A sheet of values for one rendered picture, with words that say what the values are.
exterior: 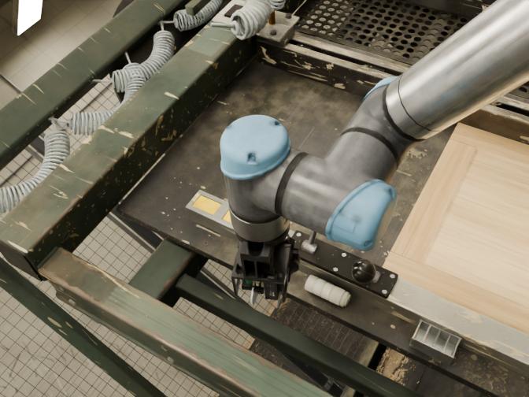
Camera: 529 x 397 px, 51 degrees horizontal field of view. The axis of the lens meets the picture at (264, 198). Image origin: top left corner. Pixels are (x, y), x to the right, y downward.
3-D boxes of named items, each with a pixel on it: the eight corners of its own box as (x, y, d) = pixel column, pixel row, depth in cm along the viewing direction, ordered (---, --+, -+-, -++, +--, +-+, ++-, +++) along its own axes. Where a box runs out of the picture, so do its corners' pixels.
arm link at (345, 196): (417, 150, 58) (323, 116, 62) (372, 228, 52) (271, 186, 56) (407, 197, 64) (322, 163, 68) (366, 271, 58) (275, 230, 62)
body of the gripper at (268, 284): (233, 298, 77) (223, 250, 68) (245, 246, 82) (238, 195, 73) (287, 305, 76) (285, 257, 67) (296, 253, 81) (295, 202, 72)
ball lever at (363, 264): (378, 291, 95) (368, 287, 83) (357, 281, 97) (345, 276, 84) (386, 270, 96) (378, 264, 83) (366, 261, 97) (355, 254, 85)
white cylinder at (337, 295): (304, 292, 100) (344, 311, 97) (303, 283, 97) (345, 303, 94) (311, 279, 101) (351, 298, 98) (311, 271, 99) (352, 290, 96)
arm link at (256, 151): (271, 174, 55) (201, 145, 58) (275, 237, 63) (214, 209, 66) (308, 124, 59) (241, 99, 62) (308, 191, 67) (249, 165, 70)
